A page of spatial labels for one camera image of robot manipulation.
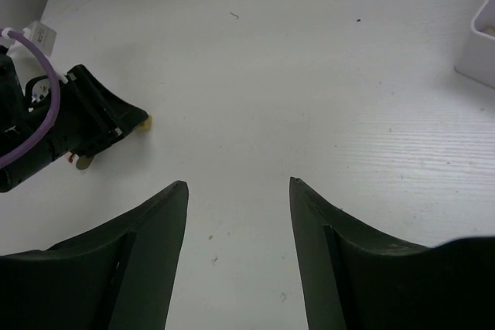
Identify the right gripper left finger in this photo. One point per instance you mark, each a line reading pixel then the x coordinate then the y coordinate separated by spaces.
pixel 119 275

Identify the small beige eraser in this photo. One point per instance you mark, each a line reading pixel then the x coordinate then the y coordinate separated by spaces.
pixel 146 125

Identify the white divided pen holder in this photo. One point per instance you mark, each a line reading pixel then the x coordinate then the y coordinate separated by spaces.
pixel 476 59

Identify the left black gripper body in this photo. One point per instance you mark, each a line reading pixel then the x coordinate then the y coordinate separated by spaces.
pixel 20 118

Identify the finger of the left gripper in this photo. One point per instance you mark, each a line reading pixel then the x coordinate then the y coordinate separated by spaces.
pixel 104 118

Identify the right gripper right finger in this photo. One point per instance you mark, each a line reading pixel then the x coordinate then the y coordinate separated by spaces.
pixel 357 277

